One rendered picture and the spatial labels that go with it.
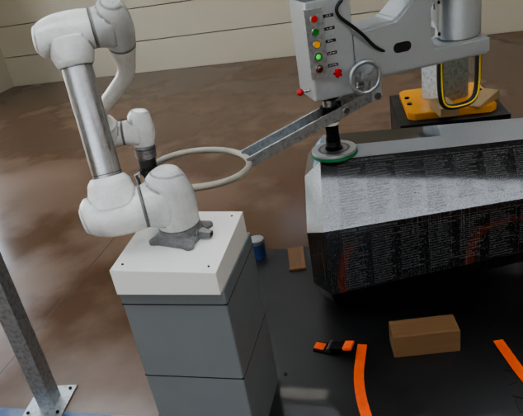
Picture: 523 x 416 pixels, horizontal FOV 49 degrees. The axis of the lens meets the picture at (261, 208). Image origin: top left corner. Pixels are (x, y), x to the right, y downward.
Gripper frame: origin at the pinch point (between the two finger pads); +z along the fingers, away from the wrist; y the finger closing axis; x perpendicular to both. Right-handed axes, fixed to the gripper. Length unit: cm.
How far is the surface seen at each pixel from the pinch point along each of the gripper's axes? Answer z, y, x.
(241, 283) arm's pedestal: 14, 9, -63
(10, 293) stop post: 28, -66, 9
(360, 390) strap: 79, 54, -77
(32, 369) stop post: 68, -67, 7
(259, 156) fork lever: -12, 48, -13
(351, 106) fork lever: -29, 90, -24
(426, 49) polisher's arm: -51, 123, -37
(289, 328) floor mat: 81, 53, -20
